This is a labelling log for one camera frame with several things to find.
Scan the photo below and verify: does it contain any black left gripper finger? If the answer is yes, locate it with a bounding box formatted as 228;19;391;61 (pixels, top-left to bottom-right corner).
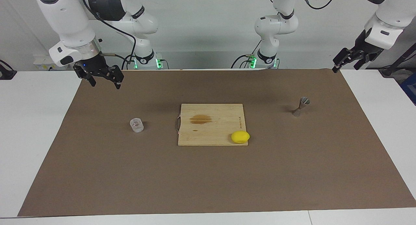
332;48;358;73
354;54;375;71

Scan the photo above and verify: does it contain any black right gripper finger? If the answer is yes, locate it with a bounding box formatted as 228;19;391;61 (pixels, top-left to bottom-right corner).
103;65;125;90
73;66;97;87

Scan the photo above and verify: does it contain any clear plastic cup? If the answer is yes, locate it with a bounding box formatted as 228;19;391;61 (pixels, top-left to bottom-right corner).
130;118;144;133

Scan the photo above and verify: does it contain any steel double jigger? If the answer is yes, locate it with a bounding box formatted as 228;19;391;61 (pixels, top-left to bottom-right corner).
292;97;310;117

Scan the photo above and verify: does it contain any black stand leg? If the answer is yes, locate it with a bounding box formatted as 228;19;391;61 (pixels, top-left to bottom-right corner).
380;43;416;77

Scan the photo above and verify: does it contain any blue crate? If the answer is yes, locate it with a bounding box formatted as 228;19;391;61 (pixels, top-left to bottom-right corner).
400;72;416;106

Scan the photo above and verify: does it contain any brown table mat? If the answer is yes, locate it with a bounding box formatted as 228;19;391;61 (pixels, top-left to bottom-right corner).
18;69;416;217

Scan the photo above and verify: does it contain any wooden cutting board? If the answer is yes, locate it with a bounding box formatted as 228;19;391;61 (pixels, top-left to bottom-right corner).
175;104;248;146

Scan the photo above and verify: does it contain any yellow lemon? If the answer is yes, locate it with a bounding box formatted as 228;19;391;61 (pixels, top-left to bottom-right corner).
231;131;250;144

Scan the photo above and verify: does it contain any black base cable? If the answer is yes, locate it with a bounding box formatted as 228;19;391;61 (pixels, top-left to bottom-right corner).
122;54;135;70
231;40;262;69

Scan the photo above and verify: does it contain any white wall socket box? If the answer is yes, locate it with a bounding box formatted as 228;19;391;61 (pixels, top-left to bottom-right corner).
33;55;70;70

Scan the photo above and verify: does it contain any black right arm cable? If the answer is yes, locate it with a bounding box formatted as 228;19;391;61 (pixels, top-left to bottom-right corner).
81;0;137;69

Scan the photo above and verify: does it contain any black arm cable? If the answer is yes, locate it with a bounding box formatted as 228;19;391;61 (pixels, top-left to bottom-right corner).
267;0;339;10
81;0;137;69

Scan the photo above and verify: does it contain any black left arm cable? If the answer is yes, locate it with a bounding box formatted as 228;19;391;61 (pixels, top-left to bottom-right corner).
267;0;339;10

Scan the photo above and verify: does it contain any black clamp mount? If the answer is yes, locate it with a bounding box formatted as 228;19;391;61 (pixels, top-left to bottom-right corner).
0;60;17;80

